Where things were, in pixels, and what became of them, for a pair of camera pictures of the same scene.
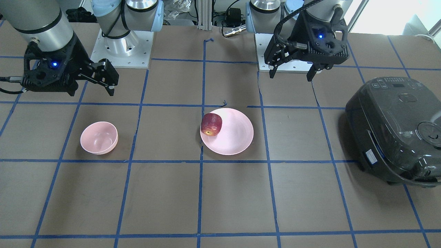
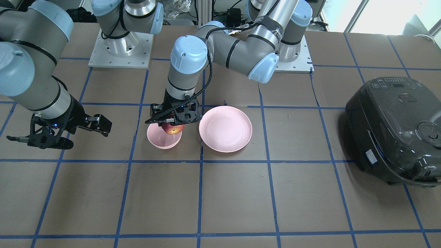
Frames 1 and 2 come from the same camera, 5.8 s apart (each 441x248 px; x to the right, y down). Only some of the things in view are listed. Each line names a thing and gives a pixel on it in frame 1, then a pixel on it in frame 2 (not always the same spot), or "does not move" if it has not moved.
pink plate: [236, 134] does not move
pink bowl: [99, 137] to [161, 139]
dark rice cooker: [393, 124] does not move
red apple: [211, 124] to [172, 129]
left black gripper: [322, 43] to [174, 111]
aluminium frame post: [205, 14] does not move
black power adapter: [234, 17] does not move
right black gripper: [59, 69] to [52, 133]
